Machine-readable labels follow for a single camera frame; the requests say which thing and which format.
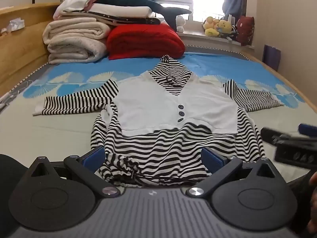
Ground person's right hand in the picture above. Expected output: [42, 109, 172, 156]
[308, 186, 317, 231]

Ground cream folded quilt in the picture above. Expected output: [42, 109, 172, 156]
[42, 17, 111, 45]
[47, 36, 107, 64]

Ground purple box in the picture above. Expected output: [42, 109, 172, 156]
[262, 44, 282, 71]

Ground white windowsill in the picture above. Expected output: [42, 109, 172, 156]
[176, 29, 255, 48]

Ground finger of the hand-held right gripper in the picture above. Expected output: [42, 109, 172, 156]
[298, 123, 317, 137]
[261, 127, 299, 146]

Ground white folded blanket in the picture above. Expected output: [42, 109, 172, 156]
[90, 4, 153, 18]

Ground blue shark plush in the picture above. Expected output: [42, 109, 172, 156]
[93, 0, 193, 32]

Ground yellow plush toy blue outfit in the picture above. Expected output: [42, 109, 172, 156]
[217, 19, 234, 38]

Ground striped black white hoodie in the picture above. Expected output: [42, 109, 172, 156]
[33, 55, 281, 187]

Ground blue fan-patterned bed sheet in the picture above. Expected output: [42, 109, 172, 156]
[0, 45, 317, 187]

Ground dark red cushion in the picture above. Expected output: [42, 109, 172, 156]
[235, 15, 255, 46]

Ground red folded quilt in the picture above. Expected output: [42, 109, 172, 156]
[106, 23, 186, 60]

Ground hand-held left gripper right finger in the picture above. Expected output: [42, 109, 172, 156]
[186, 147, 279, 199]

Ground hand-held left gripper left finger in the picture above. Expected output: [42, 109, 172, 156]
[28, 146, 120, 198]

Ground wooden bed frame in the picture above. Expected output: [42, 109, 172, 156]
[0, 2, 317, 116]

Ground small white plush toy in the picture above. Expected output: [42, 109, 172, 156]
[175, 15, 187, 33]

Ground pink and white cloth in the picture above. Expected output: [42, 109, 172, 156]
[53, 0, 99, 20]

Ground tissue pack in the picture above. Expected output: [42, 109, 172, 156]
[6, 17, 26, 32]

